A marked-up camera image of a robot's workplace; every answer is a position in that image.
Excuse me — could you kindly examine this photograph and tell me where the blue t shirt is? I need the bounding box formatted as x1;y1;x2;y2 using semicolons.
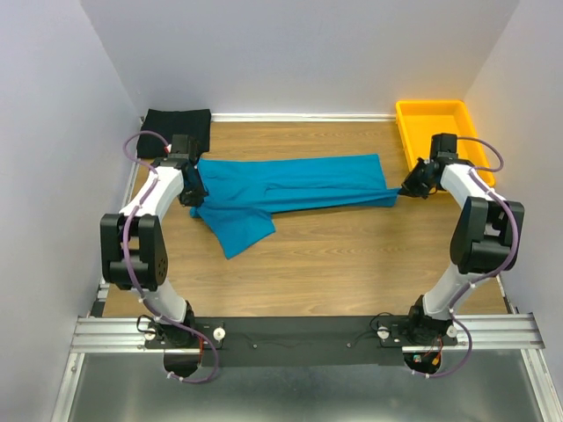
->
190;154;398;259

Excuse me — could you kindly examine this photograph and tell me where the aluminium frame rail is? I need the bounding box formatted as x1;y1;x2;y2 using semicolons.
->
70;314;545;353

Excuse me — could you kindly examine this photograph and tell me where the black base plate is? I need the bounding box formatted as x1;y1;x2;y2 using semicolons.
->
136;312;457;367

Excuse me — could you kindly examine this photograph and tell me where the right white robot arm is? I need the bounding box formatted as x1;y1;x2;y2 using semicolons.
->
399;133;525;345

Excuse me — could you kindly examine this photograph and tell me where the yellow plastic bin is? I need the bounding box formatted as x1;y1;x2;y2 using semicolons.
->
395;99;489;170

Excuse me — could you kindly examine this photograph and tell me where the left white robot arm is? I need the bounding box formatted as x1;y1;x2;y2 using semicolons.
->
100;135;208;348

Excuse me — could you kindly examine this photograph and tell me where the folded black t shirt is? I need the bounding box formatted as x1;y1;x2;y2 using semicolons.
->
136;109;212;159

